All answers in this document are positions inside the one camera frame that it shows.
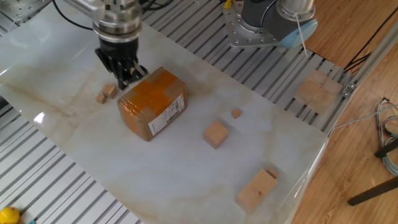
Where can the black stand leg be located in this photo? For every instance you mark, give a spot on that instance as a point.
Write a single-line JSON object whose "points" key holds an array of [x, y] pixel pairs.
{"points": [[373, 189], [385, 148]]}

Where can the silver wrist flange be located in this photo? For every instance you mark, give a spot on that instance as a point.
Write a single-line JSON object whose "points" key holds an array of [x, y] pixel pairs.
{"points": [[116, 25]]}

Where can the metal corner bracket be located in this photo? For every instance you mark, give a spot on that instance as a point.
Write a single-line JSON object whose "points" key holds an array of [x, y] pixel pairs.
{"points": [[349, 89]]}

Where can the perforated metal plate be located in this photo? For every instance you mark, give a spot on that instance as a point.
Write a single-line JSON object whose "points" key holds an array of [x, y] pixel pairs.
{"points": [[21, 9]]}

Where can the long wooden block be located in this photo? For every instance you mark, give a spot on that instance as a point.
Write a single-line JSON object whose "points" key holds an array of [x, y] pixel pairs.
{"points": [[255, 191]]}

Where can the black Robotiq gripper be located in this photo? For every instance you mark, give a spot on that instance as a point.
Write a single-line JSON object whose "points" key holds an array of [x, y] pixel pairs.
{"points": [[119, 53]]}

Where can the tiny wooden cube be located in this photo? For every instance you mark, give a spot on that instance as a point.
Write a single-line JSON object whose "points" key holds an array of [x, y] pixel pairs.
{"points": [[236, 113], [273, 171], [101, 98]]}

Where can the cardboard box with orange tape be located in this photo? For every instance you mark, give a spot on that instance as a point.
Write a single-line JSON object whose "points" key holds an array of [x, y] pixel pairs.
{"points": [[149, 99]]}

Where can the aluminium frame beam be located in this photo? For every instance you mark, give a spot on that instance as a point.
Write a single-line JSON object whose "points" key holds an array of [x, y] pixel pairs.
{"points": [[376, 53]]}

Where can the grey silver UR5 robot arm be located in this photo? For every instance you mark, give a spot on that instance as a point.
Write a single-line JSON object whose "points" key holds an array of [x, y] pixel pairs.
{"points": [[261, 12]]}

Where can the large wooden cube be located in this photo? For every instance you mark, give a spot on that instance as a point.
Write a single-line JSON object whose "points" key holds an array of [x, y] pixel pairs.
{"points": [[216, 133]]}

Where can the small yellow object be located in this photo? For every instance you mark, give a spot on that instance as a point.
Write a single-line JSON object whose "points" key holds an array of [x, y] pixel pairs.
{"points": [[228, 3]]}

